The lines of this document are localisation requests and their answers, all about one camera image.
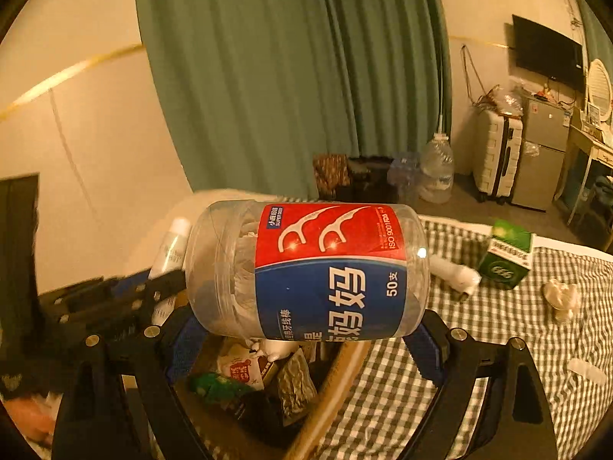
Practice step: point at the white tissue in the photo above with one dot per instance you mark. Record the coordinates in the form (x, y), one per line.
(560, 297)
(275, 349)

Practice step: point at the green curtain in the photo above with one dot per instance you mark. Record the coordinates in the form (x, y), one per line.
(263, 81)
(598, 28)

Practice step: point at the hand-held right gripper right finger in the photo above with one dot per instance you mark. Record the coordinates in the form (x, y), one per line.
(426, 352)

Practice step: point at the green sachet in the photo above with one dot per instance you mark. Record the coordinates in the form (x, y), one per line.
(215, 385)

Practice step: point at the brown cardboard box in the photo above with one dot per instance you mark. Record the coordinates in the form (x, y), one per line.
(316, 421)

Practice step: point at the white dressing table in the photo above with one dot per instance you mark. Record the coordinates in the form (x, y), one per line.
(586, 153)

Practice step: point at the clear floss pick jar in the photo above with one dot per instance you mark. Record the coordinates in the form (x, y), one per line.
(311, 273)

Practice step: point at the white suitcase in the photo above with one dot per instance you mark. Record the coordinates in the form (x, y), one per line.
(495, 153)

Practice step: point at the white handheld device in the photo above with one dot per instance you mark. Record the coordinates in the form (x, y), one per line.
(455, 273)

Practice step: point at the brown patterned bag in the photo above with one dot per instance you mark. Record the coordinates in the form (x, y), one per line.
(330, 175)

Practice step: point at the white toothpaste tube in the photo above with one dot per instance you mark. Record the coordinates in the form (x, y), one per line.
(170, 254)

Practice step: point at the black board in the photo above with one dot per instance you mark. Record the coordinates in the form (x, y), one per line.
(19, 249)

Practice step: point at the grey checked cloth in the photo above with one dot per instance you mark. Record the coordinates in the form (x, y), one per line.
(479, 345)

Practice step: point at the green medicine box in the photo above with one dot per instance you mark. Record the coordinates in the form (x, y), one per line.
(503, 268)

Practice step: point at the red and white sachet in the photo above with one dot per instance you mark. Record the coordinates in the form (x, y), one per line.
(239, 371)

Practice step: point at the round white mirror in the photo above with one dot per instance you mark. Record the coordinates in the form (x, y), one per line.
(601, 88)

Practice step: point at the plastic bag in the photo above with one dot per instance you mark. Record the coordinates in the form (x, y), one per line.
(505, 100)

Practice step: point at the translucent white tube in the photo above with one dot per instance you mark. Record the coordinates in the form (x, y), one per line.
(586, 371)

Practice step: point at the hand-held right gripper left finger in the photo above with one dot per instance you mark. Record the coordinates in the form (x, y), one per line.
(184, 347)

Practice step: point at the black bag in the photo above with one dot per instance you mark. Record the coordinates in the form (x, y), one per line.
(368, 177)

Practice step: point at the black television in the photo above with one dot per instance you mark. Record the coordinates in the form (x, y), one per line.
(546, 52)

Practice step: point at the clear plastic bottle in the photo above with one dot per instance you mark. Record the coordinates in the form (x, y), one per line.
(404, 172)

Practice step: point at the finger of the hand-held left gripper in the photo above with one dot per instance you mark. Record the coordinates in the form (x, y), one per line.
(129, 286)
(110, 318)

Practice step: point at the large clear water jug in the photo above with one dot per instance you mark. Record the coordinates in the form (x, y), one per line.
(436, 172)

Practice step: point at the small grey fridge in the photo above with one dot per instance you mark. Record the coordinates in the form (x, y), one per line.
(541, 163)

